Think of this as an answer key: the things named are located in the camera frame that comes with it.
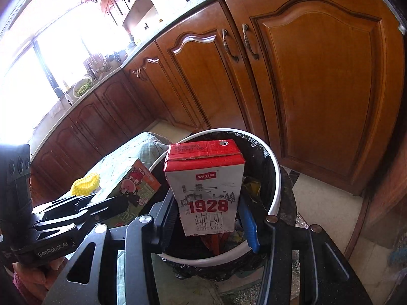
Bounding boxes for yellow snack packet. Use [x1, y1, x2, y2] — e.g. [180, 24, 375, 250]
[242, 177, 262, 199]

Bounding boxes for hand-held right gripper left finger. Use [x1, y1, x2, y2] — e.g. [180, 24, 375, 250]
[41, 191, 179, 305]

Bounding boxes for cartoon printed snack box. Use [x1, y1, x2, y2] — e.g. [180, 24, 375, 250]
[92, 159, 163, 229]

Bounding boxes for kitchen window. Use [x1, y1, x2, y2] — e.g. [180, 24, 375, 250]
[0, 5, 136, 148]

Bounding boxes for utensil rack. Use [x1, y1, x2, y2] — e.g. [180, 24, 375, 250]
[84, 54, 103, 77]

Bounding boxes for white and red milk carton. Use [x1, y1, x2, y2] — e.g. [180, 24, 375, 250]
[163, 139, 246, 237]

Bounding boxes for person's left hand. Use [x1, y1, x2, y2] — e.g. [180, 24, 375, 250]
[12, 256, 70, 297]

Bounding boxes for black bin with white rim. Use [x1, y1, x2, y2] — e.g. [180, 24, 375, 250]
[147, 128, 298, 281]

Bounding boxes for speckled white countertop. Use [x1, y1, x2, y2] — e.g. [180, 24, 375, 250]
[28, 0, 350, 153]

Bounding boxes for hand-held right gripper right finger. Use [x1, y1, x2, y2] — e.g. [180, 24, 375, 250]
[237, 194, 374, 305]

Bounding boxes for chrome faucet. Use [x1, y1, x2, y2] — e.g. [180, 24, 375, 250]
[53, 87, 74, 106]

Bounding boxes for wooden base cabinets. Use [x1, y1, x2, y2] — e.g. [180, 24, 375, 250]
[30, 0, 402, 197]

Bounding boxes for colander with green vegetables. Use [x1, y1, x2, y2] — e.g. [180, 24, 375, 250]
[72, 75, 93, 98]

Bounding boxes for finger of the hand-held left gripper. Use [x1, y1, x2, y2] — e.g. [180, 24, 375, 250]
[33, 196, 128, 233]
[32, 194, 96, 217]

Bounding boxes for knife block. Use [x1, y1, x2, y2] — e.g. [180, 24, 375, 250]
[103, 51, 122, 70]

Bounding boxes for yellow foam fruit net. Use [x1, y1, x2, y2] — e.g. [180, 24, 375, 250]
[70, 172, 101, 196]

